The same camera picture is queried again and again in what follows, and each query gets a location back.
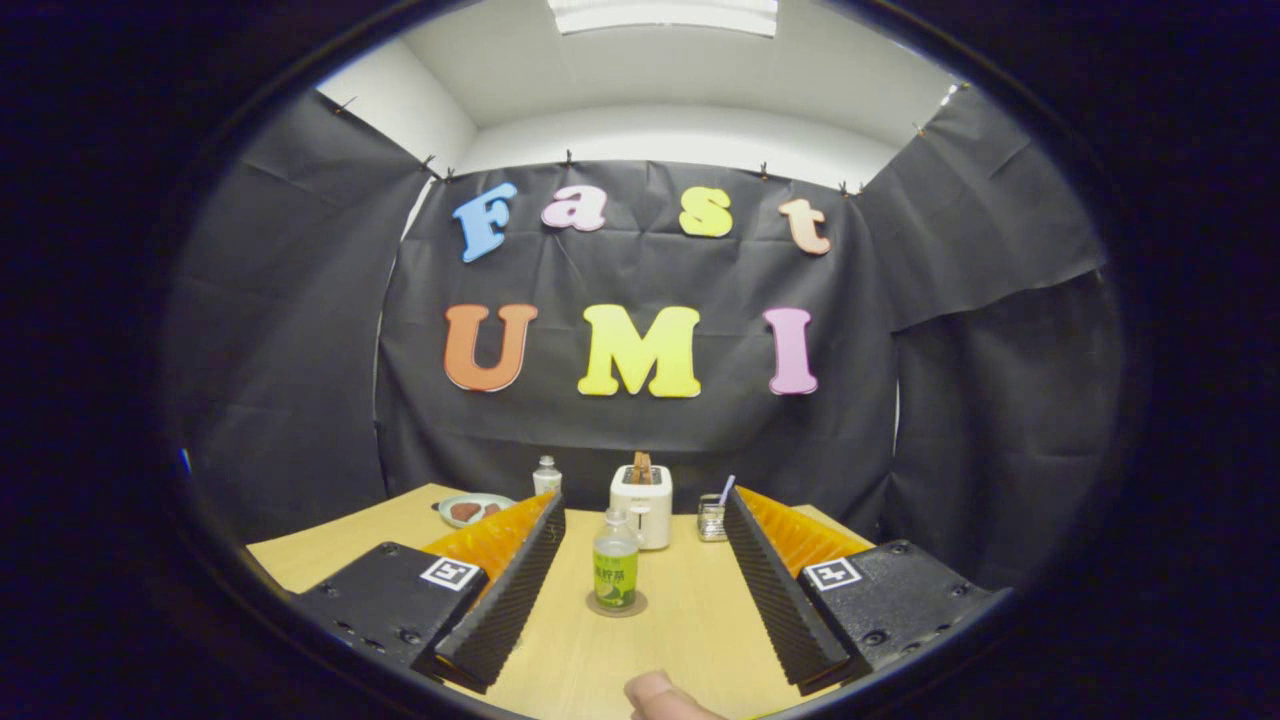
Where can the purple spoon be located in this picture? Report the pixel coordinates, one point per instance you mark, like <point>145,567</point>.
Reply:
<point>726,488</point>

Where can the ceiling light panel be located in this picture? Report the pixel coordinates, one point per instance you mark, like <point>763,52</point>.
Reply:
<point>665,15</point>

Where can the white toaster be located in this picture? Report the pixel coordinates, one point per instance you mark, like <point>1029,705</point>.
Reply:
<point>645,510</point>

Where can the grey plate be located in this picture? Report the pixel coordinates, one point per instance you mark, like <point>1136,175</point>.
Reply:
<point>476,524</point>

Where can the green label juice bottle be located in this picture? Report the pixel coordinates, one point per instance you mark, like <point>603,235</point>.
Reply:
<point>616,575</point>

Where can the round brown coaster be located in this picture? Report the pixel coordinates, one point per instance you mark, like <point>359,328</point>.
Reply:
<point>616,612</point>

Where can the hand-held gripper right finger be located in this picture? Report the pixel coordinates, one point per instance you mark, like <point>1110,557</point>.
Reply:
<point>775,590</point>

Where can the slim green drink bottle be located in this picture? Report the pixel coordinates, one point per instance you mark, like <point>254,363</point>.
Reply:
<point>547,480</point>

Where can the brown toast slice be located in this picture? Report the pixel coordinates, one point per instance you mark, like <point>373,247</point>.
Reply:
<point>641,467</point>

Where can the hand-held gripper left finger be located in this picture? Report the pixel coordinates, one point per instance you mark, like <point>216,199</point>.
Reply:
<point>510,590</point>

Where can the wooden table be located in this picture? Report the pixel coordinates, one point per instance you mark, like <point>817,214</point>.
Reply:
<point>690,630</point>

